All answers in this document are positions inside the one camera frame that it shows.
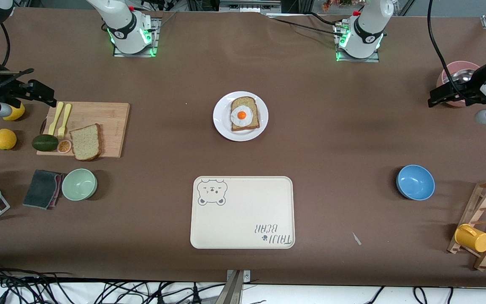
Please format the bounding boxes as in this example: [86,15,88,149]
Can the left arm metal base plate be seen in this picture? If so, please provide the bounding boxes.
[335,23,380,63]

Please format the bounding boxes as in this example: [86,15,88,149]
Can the dark green avocado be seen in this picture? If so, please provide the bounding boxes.
[32,134,59,152]

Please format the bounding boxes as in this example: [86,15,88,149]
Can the white round plate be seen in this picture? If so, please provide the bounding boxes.
[213,91,269,141]

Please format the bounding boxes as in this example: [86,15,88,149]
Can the yellow plastic fork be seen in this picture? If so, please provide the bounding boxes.
[58,103,72,140]

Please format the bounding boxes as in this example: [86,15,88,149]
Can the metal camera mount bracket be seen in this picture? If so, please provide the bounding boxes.
[220,269,251,304]

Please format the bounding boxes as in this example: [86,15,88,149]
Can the fried egg toy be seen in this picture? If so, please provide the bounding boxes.
[231,106,254,127]

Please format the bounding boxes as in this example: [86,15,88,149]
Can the yellow lemon lower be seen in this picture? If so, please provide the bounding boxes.
[0,129,17,150]

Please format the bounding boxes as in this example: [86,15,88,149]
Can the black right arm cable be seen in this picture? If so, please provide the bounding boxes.
[0,23,35,77]

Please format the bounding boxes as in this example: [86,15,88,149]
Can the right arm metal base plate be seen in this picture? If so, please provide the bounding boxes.
[113,17,161,57]

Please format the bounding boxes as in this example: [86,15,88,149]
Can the blue bowl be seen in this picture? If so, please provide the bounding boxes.
[396,165,435,201]

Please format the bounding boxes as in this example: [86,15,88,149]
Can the cream bear print tray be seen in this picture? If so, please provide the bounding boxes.
[190,176,295,249]

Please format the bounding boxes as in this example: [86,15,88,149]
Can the wooden cutting board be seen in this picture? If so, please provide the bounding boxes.
[37,102,130,158]

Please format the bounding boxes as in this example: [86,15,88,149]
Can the yellow plastic knife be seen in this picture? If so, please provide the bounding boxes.
[48,101,64,136]

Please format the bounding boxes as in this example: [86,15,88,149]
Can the yellow mug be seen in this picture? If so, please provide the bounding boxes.
[454,224,486,253]

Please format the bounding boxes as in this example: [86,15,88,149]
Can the pink bowl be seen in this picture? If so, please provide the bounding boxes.
[436,61,481,108]

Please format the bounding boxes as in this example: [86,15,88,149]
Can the black table power cable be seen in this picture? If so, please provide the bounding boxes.
[268,12,345,35]

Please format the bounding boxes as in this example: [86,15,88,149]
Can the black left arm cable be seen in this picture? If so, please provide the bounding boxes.
[427,0,465,102]

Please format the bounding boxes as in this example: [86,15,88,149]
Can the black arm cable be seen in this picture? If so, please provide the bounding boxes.
[0,23,35,77]
[427,0,465,102]

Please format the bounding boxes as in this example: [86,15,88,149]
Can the black floor cable bundle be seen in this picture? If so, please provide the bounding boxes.
[0,262,227,304]

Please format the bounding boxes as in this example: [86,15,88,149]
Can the colourful plastic items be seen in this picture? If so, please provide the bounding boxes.
[322,0,353,11]

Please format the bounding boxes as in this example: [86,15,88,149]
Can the folded grey cloth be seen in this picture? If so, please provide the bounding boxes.
[23,170,64,210]

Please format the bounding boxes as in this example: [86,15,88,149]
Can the yellow lemon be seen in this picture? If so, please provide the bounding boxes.
[0,129,17,150]
[3,101,26,121]

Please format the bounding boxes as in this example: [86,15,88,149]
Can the plain brown bread slice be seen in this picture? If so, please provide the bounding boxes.
[70,123,102,161]

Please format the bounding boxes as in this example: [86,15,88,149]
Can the metal scoop spoon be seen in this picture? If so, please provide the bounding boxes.
[443,69,476,85]

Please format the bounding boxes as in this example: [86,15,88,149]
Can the pale green bowl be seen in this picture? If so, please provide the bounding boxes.
[62,168,98,201]

